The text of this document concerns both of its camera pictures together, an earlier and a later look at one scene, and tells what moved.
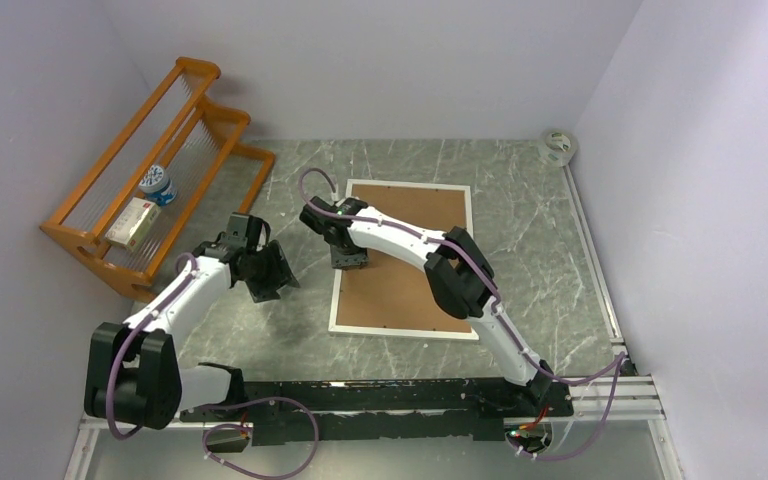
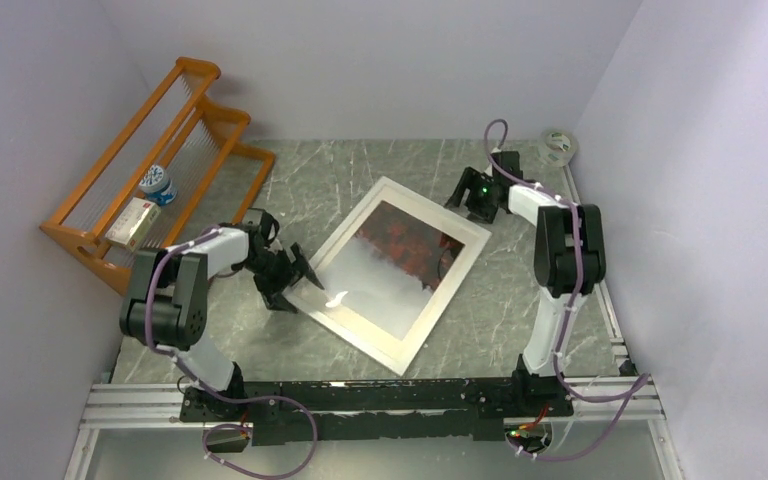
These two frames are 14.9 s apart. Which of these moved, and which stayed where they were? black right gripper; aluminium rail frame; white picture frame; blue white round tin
Moved: white picture frame; black right gripper
Stayed: aluminium rail frame; blue white round tin
